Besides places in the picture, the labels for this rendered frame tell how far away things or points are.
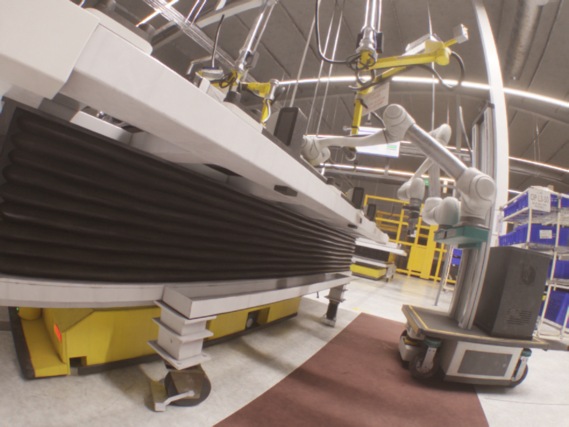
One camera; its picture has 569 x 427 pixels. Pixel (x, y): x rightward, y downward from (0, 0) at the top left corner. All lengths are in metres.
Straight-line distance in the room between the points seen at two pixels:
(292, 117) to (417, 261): 10.70
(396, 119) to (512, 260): 1.03
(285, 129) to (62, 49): 0.60
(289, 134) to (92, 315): 0.82
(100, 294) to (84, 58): 0.54
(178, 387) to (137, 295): 0.33
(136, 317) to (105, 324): 0.13
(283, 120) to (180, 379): 0.84
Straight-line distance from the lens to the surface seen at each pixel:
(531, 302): 1.80
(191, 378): 0.90
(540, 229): 3.22
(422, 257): 11.27
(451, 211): 1.98
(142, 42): 0.38
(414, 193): 1.87
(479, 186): 1.31
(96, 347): 1.00
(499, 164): 5.33
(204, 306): 0.75
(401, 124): 1.47
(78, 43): 0.34
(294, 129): 0.74
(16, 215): 0.63
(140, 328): 1.04
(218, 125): 0.44
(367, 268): 6.49
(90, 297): 0.71
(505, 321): 1.72
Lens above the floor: 0.66
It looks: 4 degrees up
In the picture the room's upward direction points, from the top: 13 degrees clockwise
